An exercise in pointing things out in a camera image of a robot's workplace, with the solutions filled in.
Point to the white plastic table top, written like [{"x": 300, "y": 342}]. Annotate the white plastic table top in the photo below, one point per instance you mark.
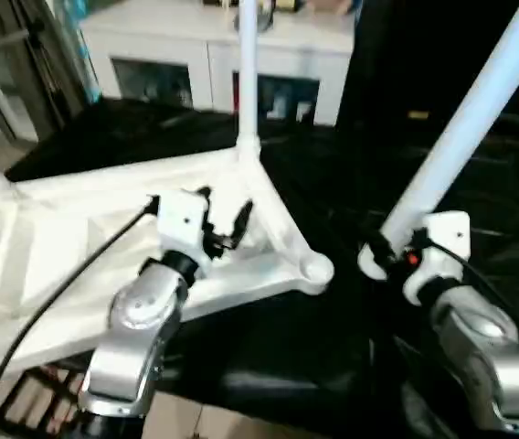
[{"x": 77, "y": 219}]

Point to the black work mat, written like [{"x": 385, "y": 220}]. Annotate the black work mat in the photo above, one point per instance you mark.
[{"x": 351, "y": 311}]

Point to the small yellow label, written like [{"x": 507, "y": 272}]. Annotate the small yellow label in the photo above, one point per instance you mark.
[{"x": 418, "y": 115}]

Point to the white glass-door cabinet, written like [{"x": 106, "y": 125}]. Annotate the white glass-door cabinet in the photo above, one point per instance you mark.
[{"x": 177, "y": 46}]

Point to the light blue plastic strip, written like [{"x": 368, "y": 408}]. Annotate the light blue plastic strip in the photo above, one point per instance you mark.
[{"x": 81, "y": 46}]

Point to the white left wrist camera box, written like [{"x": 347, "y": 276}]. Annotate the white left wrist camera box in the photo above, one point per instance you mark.
[{"x": 182, "y": 224}]

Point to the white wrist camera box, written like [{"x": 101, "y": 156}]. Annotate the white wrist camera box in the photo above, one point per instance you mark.
[
  {"x": 182, "y": 224},
  {"x": 442, "y": 247}
]

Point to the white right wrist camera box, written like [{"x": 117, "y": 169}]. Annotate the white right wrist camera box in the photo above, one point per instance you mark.
[{"x": 442, "y": 247}]

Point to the black metal table frame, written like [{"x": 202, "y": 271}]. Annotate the black metal table frame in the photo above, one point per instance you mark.
[{"x": 40, "y": 402}]

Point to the grey metal rack frame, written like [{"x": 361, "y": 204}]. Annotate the grey metal rack frame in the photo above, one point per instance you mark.
[{"x": 13, "y": 55}]

